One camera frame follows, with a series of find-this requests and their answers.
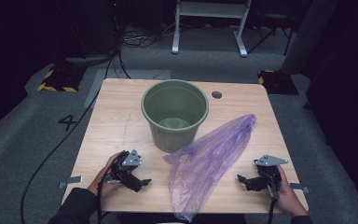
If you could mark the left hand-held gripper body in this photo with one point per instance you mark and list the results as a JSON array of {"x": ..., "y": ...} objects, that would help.
[{"x": 127, "y": 171}]

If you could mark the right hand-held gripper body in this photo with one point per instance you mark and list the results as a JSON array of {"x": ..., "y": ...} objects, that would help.
[{"x": 268, "y": 177}]

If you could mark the purple plastic bag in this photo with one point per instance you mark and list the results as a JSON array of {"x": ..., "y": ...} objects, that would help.
[{"x": 205, "y": 161}]

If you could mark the green plastic bin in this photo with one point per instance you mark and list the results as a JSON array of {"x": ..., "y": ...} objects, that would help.
[{"x": 174, "y": 140}]

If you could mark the person's left hand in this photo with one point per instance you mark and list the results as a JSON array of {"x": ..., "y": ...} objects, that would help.
[{"x": 101, "y": 183}]

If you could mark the person's right hand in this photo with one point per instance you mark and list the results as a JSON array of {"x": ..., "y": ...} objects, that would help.
[{"x": 289, "y": 199}]

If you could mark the yellow black striped base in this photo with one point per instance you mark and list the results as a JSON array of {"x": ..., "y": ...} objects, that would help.
[
  {"x": 60, "y": 79},
  {"x": 278, "y": 82}
]

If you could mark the grey pillar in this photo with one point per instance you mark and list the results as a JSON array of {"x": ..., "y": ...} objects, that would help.
[{"x": 307, "y": 37}]

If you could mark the black tripod stand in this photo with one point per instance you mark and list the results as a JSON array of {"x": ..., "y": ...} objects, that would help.
[{"x": 273, "y": 21}]

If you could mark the metal table bracket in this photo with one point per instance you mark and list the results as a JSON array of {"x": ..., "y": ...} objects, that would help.
[
  {"x": 300, "y": 187},
  {"x": 71, "y": 181}
]

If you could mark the white metal stand frame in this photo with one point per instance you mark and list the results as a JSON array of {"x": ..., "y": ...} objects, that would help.
[{"x": 211, "y": 9}]

